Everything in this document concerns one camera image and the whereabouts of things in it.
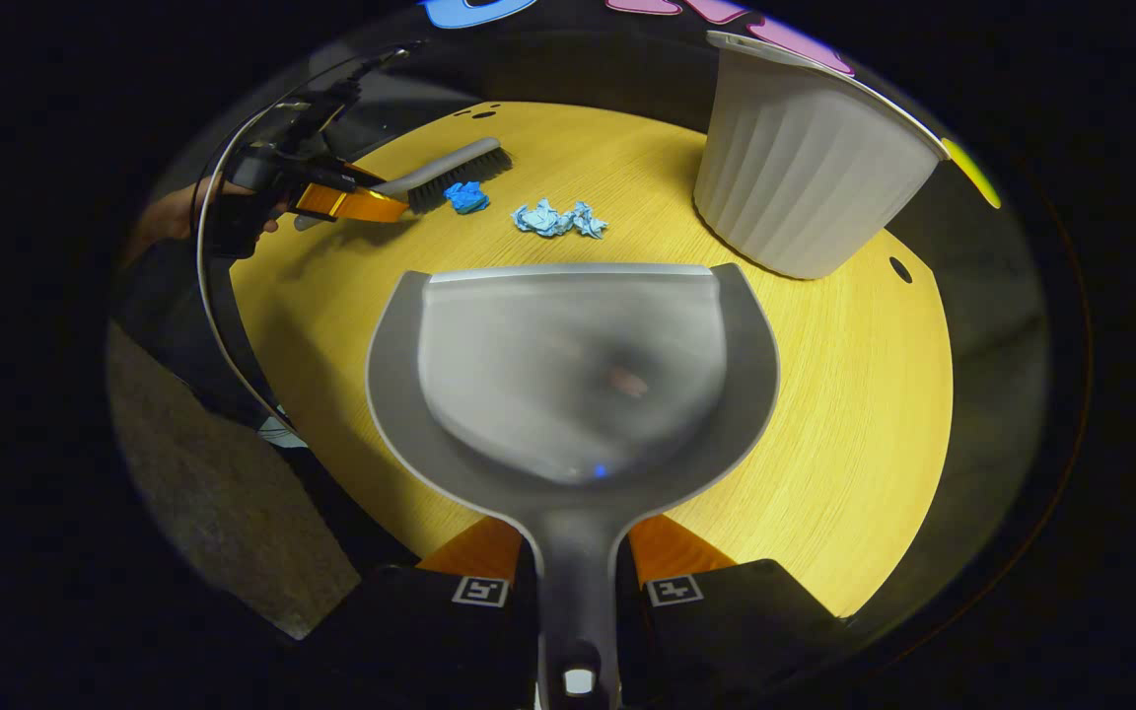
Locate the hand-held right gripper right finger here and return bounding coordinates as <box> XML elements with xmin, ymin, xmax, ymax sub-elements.
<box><xmin>616</xmin><ymin>513</ymin><xmax>855</xmax><ymax>710</ymax></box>

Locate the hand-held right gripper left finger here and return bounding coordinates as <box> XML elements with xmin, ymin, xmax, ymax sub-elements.
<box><xmin>307</xmin><ymin>515</ymin><xmax>539</xmax><ymax>710</ymax></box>

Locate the small grey broom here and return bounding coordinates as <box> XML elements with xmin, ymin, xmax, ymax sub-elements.
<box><xmin>294</xmin><ymin>136</ymin><xmax>515</xmax><ymax>233</ymax></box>

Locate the grey dustpan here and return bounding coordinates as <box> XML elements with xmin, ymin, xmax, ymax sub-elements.
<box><xmin>365</xmin><ymin>262</ymin><xmax>782</xmax><ymax>710</ymax></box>

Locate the white ribbed garbage bin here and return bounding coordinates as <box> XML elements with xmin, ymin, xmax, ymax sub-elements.
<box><xmin>693</xmin><ymin>30</ymin><xmax>952</xmax><ymax>281</ymax></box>

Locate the wooden desktop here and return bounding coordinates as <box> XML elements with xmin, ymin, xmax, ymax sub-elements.
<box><xmin>230</xmin><ymin>101</ymin><xmax>955</xmax><ymax>618</ymax></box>

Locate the thin grey cable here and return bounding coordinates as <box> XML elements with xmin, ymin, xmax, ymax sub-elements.
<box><xmin>194</xmin><ymin>44</ymin><xmax>413</xmax><ymax>427</ymax></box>

